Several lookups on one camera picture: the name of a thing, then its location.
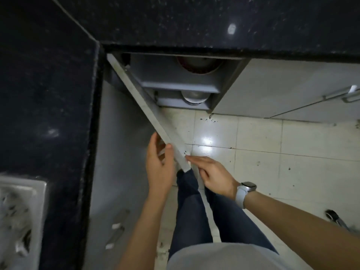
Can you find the person's left hand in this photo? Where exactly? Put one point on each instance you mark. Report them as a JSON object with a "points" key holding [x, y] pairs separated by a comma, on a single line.
{"points": [[159, 174]]}

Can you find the person's right hand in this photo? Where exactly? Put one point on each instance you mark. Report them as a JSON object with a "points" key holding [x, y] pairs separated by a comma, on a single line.
{"points": [[220, 178]]}

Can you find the person's right fingers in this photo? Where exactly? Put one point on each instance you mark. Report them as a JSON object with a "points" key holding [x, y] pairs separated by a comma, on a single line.
{"points": [[201, 163]]}

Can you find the person's left thumb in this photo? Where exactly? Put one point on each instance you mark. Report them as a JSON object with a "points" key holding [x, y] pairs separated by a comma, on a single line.
{"points": [[170, 154]]}

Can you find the person's right forearm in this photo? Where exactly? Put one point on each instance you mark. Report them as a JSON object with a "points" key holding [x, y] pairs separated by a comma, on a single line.
{"points": [[303, 230]]}

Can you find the person's left forearm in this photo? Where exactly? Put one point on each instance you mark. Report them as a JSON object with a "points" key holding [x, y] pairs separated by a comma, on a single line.
{"points": [[146, 230]]}

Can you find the blue jeans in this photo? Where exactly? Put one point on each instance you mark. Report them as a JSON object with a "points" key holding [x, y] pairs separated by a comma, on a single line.
{"points": [[191, 213]]}

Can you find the white band smartwatch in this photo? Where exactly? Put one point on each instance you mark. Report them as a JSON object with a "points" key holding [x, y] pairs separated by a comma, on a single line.
{"points": [[244, 192]]}

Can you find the grey corner cabinet door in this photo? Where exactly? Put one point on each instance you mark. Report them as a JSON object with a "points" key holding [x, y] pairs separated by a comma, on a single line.
{"points": [[118, 165]]}

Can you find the steel round vessel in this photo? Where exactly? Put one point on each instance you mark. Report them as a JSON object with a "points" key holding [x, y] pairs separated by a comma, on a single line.
{"points": [[194, 97]]}

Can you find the grey cabinet shelf unit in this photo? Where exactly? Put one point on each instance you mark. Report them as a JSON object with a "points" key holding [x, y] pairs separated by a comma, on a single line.
{"points": [[174, 81]]}

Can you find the red round vessel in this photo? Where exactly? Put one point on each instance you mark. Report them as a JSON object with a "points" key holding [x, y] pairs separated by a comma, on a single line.
{"points": [[198, 66]]}

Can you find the grey shirt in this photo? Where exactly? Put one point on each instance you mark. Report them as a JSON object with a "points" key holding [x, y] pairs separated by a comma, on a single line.
{"points": [[225, 258]]}

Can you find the closed grey cabinet door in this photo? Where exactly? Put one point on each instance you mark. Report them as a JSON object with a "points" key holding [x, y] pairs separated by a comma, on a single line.
{"points": [[281, 89]]}

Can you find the black object on floor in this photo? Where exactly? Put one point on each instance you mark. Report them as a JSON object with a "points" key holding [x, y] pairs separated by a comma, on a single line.
{"points": [[336, 219]]}

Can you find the white plastic tray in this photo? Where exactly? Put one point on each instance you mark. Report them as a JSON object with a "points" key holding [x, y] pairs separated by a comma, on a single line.
{"points": [[19, 222]]}

